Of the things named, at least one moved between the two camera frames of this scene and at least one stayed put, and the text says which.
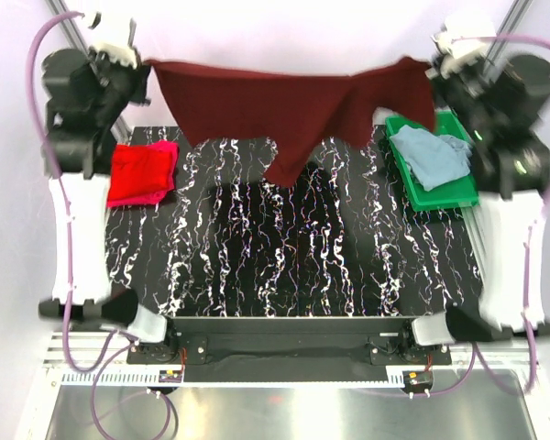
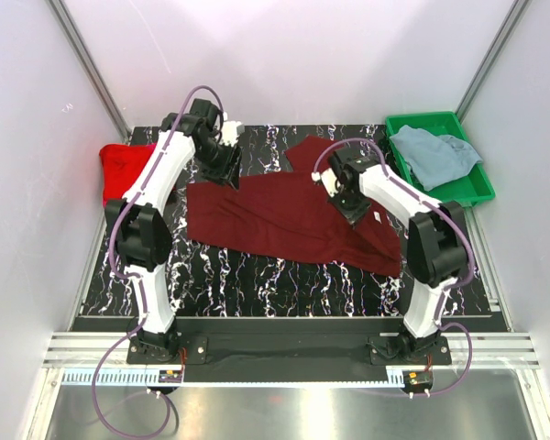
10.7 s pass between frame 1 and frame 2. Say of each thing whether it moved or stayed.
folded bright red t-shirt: stayed
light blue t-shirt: stayed
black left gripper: moved
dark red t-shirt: moved
